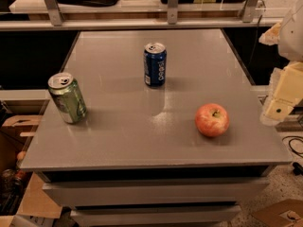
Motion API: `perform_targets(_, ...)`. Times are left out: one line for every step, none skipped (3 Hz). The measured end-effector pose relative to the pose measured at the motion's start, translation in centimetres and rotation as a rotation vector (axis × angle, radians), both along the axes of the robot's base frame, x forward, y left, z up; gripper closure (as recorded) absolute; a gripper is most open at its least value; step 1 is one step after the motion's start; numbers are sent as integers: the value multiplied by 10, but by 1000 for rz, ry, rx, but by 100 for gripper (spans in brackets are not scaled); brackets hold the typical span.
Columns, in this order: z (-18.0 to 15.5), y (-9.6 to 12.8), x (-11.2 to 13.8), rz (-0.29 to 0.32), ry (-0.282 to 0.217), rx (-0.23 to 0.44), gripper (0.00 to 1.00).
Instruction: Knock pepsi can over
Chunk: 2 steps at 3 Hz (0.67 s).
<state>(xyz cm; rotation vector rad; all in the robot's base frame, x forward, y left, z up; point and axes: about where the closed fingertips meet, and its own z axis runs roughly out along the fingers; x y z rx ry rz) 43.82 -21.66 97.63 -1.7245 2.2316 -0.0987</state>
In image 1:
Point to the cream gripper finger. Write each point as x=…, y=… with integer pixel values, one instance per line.
x=285, y=91
x=271, y=36

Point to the blue pepsi can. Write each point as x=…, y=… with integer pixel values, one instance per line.
x=155, y=58

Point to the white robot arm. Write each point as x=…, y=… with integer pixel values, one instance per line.
x=290, y=45

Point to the green soda can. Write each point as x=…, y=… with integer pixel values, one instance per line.
x=66, y=94

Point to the red apple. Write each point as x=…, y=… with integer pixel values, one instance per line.
x=212, y=120

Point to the grey drawer cabinet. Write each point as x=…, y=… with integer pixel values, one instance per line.
x=138, y=158

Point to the cardboard piece bottom right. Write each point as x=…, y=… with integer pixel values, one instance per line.
x=288, y=213

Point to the cardboard box left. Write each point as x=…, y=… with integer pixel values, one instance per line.
x=23, y=203

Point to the metal rail frame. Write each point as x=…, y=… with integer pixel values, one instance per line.
x=135, y=14

